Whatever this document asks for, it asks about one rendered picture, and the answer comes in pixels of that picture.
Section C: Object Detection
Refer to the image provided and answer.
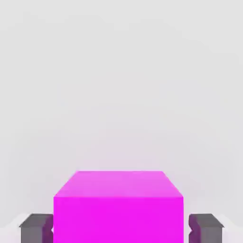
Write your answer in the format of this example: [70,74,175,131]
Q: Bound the small magenta cube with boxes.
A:
[53,170,184,243]

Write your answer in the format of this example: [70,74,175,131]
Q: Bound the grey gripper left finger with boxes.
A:
[4,213,54,243]

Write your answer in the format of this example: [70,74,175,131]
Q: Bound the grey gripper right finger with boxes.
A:
[188,213,240,243]

